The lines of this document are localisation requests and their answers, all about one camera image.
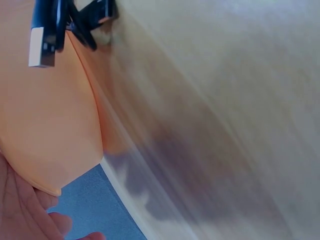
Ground person's left hand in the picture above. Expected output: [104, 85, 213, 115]
[0, 150, 106, 240]

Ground orange plastic tray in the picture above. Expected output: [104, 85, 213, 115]
[0, 0, 116, 197]

